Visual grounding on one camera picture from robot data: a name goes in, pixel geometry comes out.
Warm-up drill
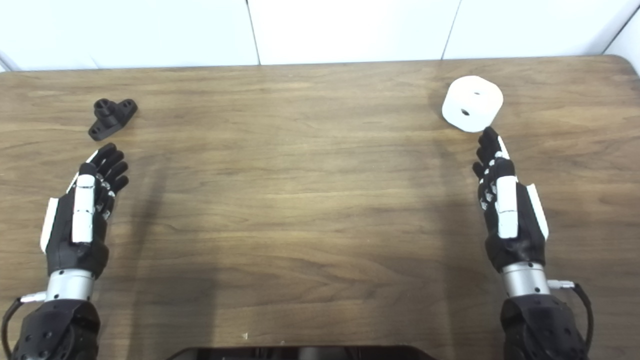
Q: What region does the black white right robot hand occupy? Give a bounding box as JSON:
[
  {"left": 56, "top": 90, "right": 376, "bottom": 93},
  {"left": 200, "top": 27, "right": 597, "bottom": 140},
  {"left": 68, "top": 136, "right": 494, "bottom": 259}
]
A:
[{"left": 472, "top": 126, "right": 550, "bottom": 273}]

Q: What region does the black flanged holder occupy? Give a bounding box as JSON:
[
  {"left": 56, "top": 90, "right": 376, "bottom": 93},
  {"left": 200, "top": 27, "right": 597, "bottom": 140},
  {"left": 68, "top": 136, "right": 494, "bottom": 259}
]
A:
[{"left": 88, "top": 98, "right": 138, "bottom": 141}]

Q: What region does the round white piece with holes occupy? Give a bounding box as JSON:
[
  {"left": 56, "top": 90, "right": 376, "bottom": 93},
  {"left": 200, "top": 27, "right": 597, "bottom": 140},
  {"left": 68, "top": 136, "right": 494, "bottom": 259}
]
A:
[{"left": 441, "top": 75, "right": 504, "bottom": 133}]

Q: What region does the thick black right wrist cable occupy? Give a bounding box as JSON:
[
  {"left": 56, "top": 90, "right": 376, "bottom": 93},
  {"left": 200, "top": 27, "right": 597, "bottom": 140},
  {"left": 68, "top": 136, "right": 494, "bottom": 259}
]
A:
[{"left": 547, "top": 280, "right": 595, "bottom": 351}]

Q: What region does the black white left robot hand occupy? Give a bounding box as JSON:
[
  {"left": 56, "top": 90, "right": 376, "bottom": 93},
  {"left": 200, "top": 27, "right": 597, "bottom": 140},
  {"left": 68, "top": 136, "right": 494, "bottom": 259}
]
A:
[{"left": 40, "top": 142, "right": 130, "bottom": 280}]

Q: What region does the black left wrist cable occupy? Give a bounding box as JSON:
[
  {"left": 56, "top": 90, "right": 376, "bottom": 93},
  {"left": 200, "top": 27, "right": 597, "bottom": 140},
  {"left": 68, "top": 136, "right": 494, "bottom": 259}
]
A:
[{"left": 1, "top": 291, "right": 48, "bottom": 360}]

